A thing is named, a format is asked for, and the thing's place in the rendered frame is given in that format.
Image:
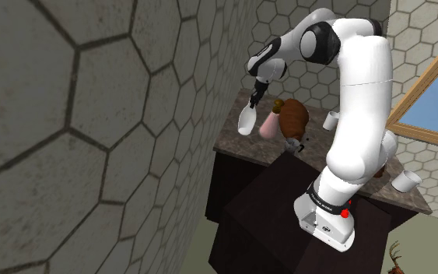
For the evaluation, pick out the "small brown object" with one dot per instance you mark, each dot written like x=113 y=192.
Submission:
x=379 y=172

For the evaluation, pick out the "brown rounded object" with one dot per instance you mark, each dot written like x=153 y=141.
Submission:
x=293 y=118

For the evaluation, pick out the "white cup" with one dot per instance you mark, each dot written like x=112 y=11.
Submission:
x=405 y=181
x=331 y=120

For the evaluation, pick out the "window with wooden frame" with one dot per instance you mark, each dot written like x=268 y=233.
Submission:
x=436 y=102

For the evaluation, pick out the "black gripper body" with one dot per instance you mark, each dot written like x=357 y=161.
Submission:
x=258 y=93

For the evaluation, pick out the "dark cabinet with stone top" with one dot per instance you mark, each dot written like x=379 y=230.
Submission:
x=241 y=141

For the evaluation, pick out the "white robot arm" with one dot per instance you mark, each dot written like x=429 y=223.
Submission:
x=362 y=114

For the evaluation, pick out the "pink bottle with brown cap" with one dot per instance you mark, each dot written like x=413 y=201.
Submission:
x=268 y=128

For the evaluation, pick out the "brown antlered figure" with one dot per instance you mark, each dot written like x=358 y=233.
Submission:
x=395 y=263

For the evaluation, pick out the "small grey and black object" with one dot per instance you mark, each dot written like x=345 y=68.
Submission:
x=293 y=145

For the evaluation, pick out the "dark robot stand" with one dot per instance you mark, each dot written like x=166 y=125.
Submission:
x=271 y=212

